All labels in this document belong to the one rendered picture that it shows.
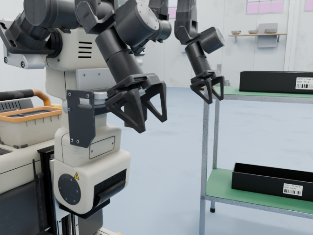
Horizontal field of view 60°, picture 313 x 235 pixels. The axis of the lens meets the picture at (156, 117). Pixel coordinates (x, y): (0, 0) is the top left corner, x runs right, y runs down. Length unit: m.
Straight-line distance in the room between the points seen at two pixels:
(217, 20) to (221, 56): 1.37
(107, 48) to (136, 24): 0.08
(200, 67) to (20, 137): 0.68
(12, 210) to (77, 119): 0.45
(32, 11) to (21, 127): 0.53
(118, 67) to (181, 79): 11.10
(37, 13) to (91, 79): 0.26
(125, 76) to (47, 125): 0.68
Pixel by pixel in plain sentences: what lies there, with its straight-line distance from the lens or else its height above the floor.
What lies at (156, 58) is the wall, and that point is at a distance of 11.91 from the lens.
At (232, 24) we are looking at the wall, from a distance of 11.32.
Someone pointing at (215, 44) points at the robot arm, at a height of 1.17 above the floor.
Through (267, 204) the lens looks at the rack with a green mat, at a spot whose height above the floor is 0.35.
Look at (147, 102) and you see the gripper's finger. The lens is 0.59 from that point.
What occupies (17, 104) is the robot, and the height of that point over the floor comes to 0.93.
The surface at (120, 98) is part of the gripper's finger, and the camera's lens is 0.48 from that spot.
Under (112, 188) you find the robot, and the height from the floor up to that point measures 0.70.
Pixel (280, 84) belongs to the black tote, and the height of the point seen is 1.00.
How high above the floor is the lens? 1.13
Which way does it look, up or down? 12 degrees down
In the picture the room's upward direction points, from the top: straight up
